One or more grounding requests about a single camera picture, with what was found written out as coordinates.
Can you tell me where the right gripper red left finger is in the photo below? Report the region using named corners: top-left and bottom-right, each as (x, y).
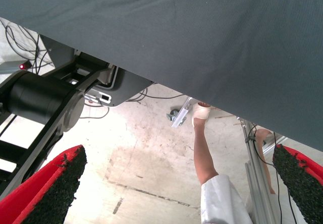
top-left (0, 144), bottom-right (88, 224)

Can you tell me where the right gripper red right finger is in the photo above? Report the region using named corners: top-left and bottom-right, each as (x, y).
top-left (272, 144), bottom-right (323, 224)

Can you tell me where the grey robot base cover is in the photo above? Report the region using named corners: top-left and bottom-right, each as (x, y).
top-left (39, 33), bottom-right (154, 108)

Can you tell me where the person bare leg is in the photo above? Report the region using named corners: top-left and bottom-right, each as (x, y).
top-left (193, 119), bottom-right (219, 186)
top-left (254, 128), bottom-right (277, 195)

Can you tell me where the black robot torso column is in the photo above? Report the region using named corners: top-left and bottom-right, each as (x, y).
top-left (0, 52), bottom-right (112, 199)

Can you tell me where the white shoe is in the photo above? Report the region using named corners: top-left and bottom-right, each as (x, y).
top-left (191, 102), bottom-right (211, 128)

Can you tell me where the grey metal beam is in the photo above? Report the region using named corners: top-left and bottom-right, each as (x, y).
top-left (0, 62), bottom-right (26, 75)

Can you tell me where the short aluminium profile foot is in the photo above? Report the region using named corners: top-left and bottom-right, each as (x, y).
top-left (171, 96), bottom-right (194, 128)

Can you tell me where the grey caster wheel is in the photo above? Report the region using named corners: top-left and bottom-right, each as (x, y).
top-left (166, 109), bottom-right (180, 123)

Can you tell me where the dark grey table cloth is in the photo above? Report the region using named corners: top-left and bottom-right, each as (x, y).
top-left (0, 0), bottom-right (323, 151)

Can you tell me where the black cable on post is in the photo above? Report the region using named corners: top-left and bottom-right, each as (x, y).
top-left (246, 124), bottom-right (298, 224)

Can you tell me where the aluminium profile post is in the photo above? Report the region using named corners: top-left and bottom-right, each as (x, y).
top-left (237, 117), bottom-right (277, 224)

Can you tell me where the aluminium frame rail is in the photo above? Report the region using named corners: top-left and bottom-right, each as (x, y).
top-left (262, 133), bottom-right (286, 154)

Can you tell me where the black floor cable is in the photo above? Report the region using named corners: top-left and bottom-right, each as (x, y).
top-left (4, 19), bottom-right (55, 75)
top-left (79, 102), bottom-right (111, 120)
top-left (126, 89), bottom-right (188, 102)

